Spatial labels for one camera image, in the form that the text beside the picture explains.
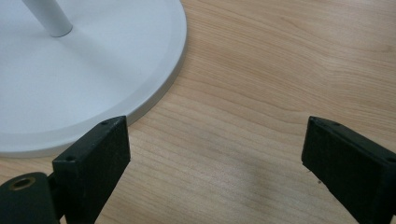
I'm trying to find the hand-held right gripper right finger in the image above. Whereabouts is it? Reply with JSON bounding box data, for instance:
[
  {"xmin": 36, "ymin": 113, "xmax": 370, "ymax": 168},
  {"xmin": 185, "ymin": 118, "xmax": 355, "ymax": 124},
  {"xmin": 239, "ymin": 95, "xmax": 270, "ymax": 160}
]
[{"xmin": 301, "ymin": 116, "xmax": 396, "ymax": 224}]

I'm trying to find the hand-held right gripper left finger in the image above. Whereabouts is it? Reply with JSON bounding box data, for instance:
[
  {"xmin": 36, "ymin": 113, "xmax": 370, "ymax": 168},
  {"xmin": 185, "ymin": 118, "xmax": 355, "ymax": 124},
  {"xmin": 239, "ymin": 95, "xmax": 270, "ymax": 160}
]
[{"xmin": 51, "ymin": 115, "xmax": 132, "ymax": 224}]

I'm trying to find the white round lamp base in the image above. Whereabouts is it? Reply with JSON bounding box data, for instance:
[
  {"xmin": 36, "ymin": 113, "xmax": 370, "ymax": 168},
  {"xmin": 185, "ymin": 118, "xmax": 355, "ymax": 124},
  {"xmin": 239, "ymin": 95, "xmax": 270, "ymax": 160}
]
[{"xmin": 0, "ymin": 0, "xmax": 189, "ymax": 159}]

